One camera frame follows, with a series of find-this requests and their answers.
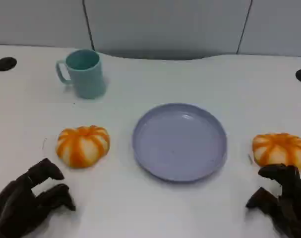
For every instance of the lilac plate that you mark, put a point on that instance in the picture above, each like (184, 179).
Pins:
(179, 142)

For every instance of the grey partition panel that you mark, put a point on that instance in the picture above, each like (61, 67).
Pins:
(165, 27)

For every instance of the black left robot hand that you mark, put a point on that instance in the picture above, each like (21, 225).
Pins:
(16, 205)

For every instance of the orange and white bread roll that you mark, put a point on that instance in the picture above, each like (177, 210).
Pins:
(279, 148)
(82, 146)

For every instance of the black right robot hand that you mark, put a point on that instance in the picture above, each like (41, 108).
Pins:
(289, 196)

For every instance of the pale green mug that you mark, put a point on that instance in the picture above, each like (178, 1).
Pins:
(87, 77)

